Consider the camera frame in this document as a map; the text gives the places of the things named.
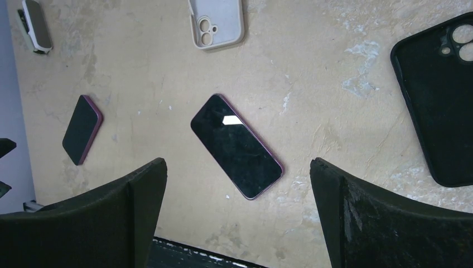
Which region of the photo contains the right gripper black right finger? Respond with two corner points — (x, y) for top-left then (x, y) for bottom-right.
(310, 157), (472, 267)

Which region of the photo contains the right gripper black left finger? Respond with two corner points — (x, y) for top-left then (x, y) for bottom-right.
(1, 158), (167, 267)

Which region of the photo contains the black phone case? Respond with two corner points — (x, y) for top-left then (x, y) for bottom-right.
(390, 12), (472, 188)

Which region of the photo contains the black mounting base bar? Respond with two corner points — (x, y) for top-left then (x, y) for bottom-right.
(147, 237), (260, 268)

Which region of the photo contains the beige phone case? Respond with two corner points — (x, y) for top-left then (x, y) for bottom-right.
(188, 1), (245, 50)

